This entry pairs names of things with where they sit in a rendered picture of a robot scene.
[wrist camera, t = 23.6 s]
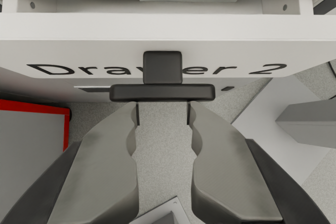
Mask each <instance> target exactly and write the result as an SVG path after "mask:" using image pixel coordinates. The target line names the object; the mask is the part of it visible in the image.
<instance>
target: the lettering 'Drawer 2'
mask: <svg viewBox="0 0 336 224"><path fill-rule="evenodd" d="M27 66H29V67H32V68H34V69H37V70H39V71H41V72H44V73H46V74H49V75H71V74H74V73H75V72H74V71H73V70H72V69H70V68H68V67H64V66H59V65H51V64H27ZM267 66H280V67H278V68H273V69H268V70H262V71H256V72H251V73H249V74H272V72H268V71H274V70H279V69H283V68H285V67H287V65H286V64H266V65H264V66H263V67H267ZM40 67H57V68H61V69H64V70H67V71H68V72H67V73H51V72H49V71H46V70H44V69H42V68H40ZM78 68H79V69H81V70H82V71H84V72H85V73H87V74H88V75H93V74H92V73H91V72H90V71H88V69H98V68H97V67H86V68H84V67H78ZM136 68H137V69H139V70H140V71H142V72H143V68H142V67H136ZM236 68H237V66H232V67H219V68H218V69H217V70H216V71H215V72H214V73H213V75H217V74H218V73H219V72H220V71H222V70H224V69H236ZM104 69H122V70H108V71H106V72H107V73H108V74H111V75H124V74H127V75H131V73H130V71H129V70H128V69H127V68H124V67H104ZM189 69H203V70H189ZM207 71H208V68H206V67H199V66H197V67H188V68H184V69H183V70H182V73H183V74H187V75H201V74H204V72H207ZM112 72H124V73H112ZM188 72H203V73H188Z"/></svg>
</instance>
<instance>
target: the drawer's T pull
mask: <svg viewBox="0 0 336 224"><path fill-rule="evenodd" d="M182 82H183V58H182V53H181V52H180V51H145V52H144V53H143V83H144V84H113V85H111V86H110V89H109V99H110V100H111V101H112V102H116V103H129V102H139V103H142V102H190V101H196V102H211V101H213V100H214V99H215V98H216V89H215V86H214V85H213V84H209V83H182Z"/></svg>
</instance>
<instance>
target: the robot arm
mask: <svg viewBox="0 0 336 224"><path fill-rule="evenodd" d="M186 125H189V127H190V128H191V129H192V141H191V148H192V150H193V151H194V152H195V154H196V156H197V157H196V159H195V160H194V162H193V170H192V180H191V209H192V212H193V214H194V215H195V216H196V217H197V218H198V219H200V220H201V221H203V222H204V223H205V224H331V223H330V222H329V220H328V219H327V218H326V216H325V215H324V213H323V212H322V211H321V209H320V208H319V207H318V206H317V204H316V203H315V202H314V201H313V199H312V198H311V197H310V196H309V195H308V194H307V193H306V191H305V190H304V189H303V188H302V187H301V186H300V185H299V184H298V183H297V182H296V181H295V180H294V179H293V178H292V177H291V176H290V175H289V174H288V173H287V172H286V171H285V170H284V169H283V168H282V167H281V166H280V165H279V164H278V163H277V162H276V161H275V160H274V159H273V158H272V157H271V156H270V155H269V154H268V153H267V152H266V151H265V150H264V149H263V148H262V147H260V146H259V145H258V144H257V143H256V142H255V141H254V140H253V139H251V138H245V137H244V136H243V135H242V134H241V133H240V132H239V131H238V130H237V129H236V128H235V127H234V126H233V125H231V124H230V123H229V122H228V121H226V120H225V119H224V118H222V117H221V116H219V115H217V114H216V113H214V112H213V111H211V110H209V109H208V108H206V107H205V106H203V105H202V104H200V103H198V102H197V101H189V102H187V104H186ZM138 126H140V111H139V102H135V101H131V102H129V103H127V104H126V105H124V106H123V107H121V108H120V109H118V110H117V111H115V112H114V113H112V114H111V115H109V116H108V117H106V118H105V119H103V120H102V121H100V122H99V123H98V124H97V125H95V126H94V127H93V128H92V129H91V130H90V131H89V132H88V133H87V134H86V135H85V136H84V137H83V138H82V139H81V140H80V141H73V142H72V143H71V144H70V145H69V146H68V147H67V149H66V150H65V151H64V152H63V153H62V154H61V155H60V156H59V157H58V158H57V159H56V160H55V161H54V162H53V163H52V164H51V165H50V166H49V167H48V168H47V169H46V170H45V172H44V173H43V174H42V175H41V176H40V177H39V178H38V179H37V180H36V181H35V182H34V183H33V184H32V185H31V186H30V187H29V188H28V189H27V190H26V191H25V193H24V194H23V195H22V196H21V197H20V198H19V199H18V201H17V202H16V203H15V204H14V205H13V207H12V208H11V209H10V210H9V212H8V213H7V214H6V216H5V217H4V219H3V220H2V221H1V223H0V224H129V223H130V222H131V221H132V220H134V219H135V218H136V217H137V215H138V213H139V184H138V172H137V163H136V161H135V160H134V159H133V158H132V155H133V153H134V152H135V150H136V148H137V147H136V135H135V129H136V128H137V127H138Z"/></svg>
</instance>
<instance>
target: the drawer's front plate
mask: <svg viewBox="0 0 336 224"><path fill-rule="evenodd" d="M146 51H179V52H181V54H182V69H185V68H190V67H205V68H208V71H187V73H204V74H184V73H182V77H183V78H280V77H287V76H290V75H293V74H295V73H298V72H301V71H304V70H307V69H309V68H312V67H315V66H318V65H320V64H323V63H326V62H329V61H332V60H334V59H336V15H292V14H163V13H35V12H0V67H2V68H5V69H8V70H11V71H14V72H17V73H20V74H23V75H25V76H28V77H32V78H143V72H142V71H140V70H139V69H137V68H136V67H142V68H143V54H144V52H146ZM269 64H285V65H287V67H285V68H282V69H277V70H271V71H265V70H270V69H275V68H279V67H280V66H264V65H269ZM28 65H56V66H63V67H67V68H69V69H72V70H73V71H74V73H73V74H65V75H49V74H47V73H44V72H42V71H40V70H37V69H35V68H33V67H30V66H28ZM78 67H84V68H88V67H96V68H97V69H95V68H92V69H88V71H89V72H91V73H92V74H87V73H86V72H84V71H82V70H81V69H79V68H78ZM106 67H121V68H126V69H128V70H129V71H130V73H131V74H121V75H115V74H108V73H107V71H110V70H123V69H118V68H110V69H104V68H106ZM219 67H225V68H227V67H237V68H227V69H223V70H221V71H220V72H219V73H218V74H213V73H214V72H215V71H216V70H217V69H218V68H219ZM259 71H265V72H262V73H271V74H249V73H253V72H259Z"/></svg>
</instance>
